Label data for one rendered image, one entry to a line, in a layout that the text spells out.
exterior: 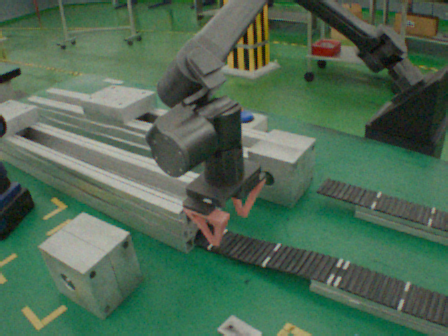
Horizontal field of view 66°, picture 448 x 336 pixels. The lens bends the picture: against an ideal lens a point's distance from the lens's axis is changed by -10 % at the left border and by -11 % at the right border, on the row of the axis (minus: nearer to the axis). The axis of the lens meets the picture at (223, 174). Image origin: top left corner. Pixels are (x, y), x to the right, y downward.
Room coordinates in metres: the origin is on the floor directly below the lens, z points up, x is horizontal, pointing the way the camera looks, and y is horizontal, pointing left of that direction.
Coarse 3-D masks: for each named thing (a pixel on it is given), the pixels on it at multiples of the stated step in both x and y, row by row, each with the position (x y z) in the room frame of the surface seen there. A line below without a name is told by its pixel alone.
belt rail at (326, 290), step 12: (312, 288) 0.35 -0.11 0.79; (324, 288) 0.34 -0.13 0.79; (336, 288) 0.33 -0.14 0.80; (336, 300) 0.33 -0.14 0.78; (348, 300) 0.32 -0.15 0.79; (360, 300) 0.31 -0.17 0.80; (372, 312) 0.29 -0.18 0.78; (384, 312) 0.29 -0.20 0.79; (396, 312) 0.28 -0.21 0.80; (408, 324) 0.26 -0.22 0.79; (420, 324) 0.26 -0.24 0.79; (432, 324) 0.25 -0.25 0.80
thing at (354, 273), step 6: (354, 264) 0.36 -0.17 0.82; (348, 270) 0.35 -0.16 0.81; (354, 270) 0.35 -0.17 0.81; (360, 270) 0.34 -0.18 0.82; (348, 276) 0.34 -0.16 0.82; (354, 276) 0.34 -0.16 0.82; (360, 276) 0.34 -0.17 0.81; (342, 282) 0.33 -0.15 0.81; (348, 282) 0.33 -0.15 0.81; (354, 282) 0.32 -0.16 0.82; (342, 288) 0.32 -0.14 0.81; (348, 288) 0.32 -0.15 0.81; (354, 288) 0.32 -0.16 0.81
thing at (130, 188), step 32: (32, 128) 0.84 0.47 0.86; (32, 160) 0.72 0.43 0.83; (64, 160) 0.64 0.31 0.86; (96, 160) 0.68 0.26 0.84; (128, 160) 0.62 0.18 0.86; (64, 192) 0.65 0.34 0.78; (96, 192) 0.57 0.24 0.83; (128, 192) 0.52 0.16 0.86; (160, 192) 0.55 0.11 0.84; (128, 224) 0.53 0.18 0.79; (160, 224) 0.48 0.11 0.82; (192, 224) 0.47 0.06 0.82
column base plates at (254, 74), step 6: (228, 66) 4.05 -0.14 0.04; (264, 66) 3.94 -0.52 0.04; (270, 66) 3.93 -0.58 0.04; (276, 66) 3.99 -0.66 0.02; (222, 72) 3.94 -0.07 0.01; (228, 72) 3.90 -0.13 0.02; (234, 72) 3.85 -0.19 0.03; (240, 72) 3.80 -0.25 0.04; (246, 72) 3.77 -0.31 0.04; (252, 72) 3.72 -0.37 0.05; (258, 72) 3.75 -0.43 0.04; (264, 72) 3.81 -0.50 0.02; (252, 78) 3.68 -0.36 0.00
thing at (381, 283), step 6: (378, 276) 0.33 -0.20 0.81; (384, 276) 0.33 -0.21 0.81; (378, 282) 0.32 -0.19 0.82; (384, 282) 0.32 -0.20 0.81; (372, 288) 0.31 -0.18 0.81; (378, 288) 0.31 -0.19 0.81; (384, 288) 0.31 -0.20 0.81; (372, 294) 0.30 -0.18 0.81; (378, 294) 0.30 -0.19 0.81; (384, 294) 0.30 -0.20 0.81; (372, 300) 0.29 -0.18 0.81; (378, 300) 0.29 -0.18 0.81
